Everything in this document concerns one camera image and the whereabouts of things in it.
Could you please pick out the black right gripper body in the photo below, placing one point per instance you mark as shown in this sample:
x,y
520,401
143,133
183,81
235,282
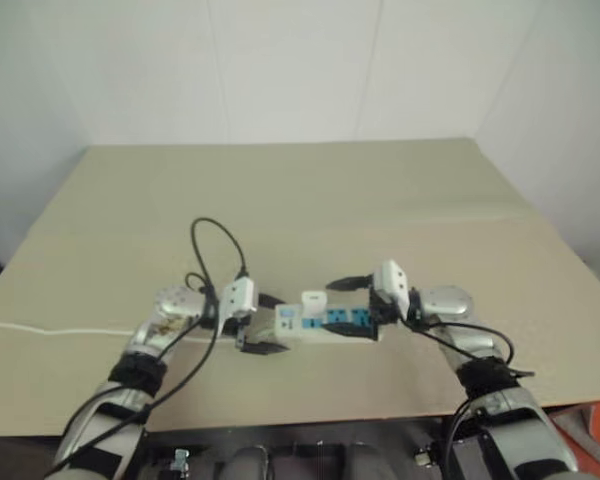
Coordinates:
x,y
381,311

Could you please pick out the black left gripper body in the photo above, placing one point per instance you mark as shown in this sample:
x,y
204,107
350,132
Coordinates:
x,y
246,334

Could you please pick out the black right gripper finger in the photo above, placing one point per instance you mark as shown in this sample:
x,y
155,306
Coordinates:
x,y
342,328
347,283

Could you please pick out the white power strip blue sockets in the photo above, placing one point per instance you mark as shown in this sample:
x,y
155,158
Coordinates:
x,y
290,321

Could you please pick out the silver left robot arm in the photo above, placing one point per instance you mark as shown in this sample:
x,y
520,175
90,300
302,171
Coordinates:
x,y
145,341

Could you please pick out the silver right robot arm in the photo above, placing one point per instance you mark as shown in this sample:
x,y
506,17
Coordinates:
x,y
452,301

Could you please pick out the white charger plug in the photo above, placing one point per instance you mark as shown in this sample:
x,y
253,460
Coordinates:
x,y
314,300

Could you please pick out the dark rounded shape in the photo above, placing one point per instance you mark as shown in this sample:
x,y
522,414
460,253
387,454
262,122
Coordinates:
x,y
250,462

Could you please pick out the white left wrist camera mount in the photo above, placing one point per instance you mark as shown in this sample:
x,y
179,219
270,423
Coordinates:
x,y
240,297

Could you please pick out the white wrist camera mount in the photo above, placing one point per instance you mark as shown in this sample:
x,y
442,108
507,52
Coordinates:
x,y
240,297
393,282

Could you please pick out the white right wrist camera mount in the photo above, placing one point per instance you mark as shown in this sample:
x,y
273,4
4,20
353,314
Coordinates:
x,y
393,282

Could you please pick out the small metal bracket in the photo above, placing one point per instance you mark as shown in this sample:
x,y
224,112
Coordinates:
x,y
180,457

